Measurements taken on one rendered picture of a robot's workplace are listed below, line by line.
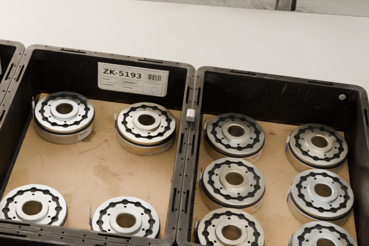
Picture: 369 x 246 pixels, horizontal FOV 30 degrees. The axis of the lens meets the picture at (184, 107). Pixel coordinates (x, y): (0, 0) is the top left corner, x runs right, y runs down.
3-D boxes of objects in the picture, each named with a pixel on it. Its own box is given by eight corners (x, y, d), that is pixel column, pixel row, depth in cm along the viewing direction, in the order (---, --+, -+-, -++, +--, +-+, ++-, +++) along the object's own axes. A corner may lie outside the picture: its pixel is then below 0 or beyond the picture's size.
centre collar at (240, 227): (217, 218, 105) (218, 215, 104) (249, 225, 104) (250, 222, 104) (211, 243, 101) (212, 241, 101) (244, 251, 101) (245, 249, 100)
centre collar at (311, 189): (305, 180, 112) (306, 177, 112) (334, 181, 113) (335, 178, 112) (310, 203, 109) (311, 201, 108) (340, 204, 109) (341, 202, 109)
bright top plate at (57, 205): (11, 181, 107) (10, 178, 107) (74, 193, 106) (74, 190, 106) (-13, 232, 99) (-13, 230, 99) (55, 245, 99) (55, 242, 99)
